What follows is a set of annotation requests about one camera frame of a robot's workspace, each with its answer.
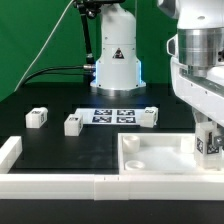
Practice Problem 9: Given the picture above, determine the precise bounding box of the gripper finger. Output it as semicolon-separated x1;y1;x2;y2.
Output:
213;124;224;147
193;110;209;125

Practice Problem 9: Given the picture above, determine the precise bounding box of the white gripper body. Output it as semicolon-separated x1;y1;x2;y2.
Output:
170;57;224;127

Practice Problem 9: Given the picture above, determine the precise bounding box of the white square tabletop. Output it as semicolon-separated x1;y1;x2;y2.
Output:
118;133;224;175

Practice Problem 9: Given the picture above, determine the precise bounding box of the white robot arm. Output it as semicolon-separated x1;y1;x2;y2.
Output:
91;0;224;147

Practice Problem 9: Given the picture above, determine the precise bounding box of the fiducial marker sheet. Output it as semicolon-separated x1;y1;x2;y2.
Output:
75;108;144;125

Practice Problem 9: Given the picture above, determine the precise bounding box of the white U-shaped fence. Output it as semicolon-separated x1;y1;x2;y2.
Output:
0;136;224;200

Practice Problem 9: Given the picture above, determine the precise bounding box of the black cable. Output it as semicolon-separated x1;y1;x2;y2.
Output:
22;64;98;86

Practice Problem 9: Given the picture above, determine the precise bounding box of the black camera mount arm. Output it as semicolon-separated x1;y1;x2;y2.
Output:
73;0;125;64

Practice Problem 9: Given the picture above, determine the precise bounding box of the white cable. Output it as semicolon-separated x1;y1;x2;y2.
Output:
13;0;75;93

